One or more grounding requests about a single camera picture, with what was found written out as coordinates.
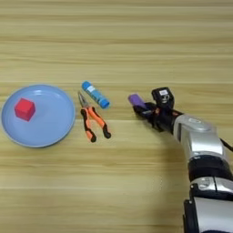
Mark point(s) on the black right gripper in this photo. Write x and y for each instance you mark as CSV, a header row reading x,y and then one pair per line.
x,y
165,119

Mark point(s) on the purple rectangular block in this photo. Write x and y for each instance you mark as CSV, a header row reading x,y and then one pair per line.
x,y
136,99

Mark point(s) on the blue glue stick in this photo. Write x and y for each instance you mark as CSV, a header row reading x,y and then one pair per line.
x,y
95,94

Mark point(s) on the orange black pliers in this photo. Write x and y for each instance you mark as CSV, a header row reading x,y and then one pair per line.
x,y
91,116

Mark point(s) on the red cube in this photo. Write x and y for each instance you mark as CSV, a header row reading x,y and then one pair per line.
x,y
25,109

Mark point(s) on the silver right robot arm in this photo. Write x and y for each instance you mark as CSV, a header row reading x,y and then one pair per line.
x,y
203,142

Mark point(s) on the light blue round plate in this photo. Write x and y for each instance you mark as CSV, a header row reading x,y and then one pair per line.
x,y
51,127

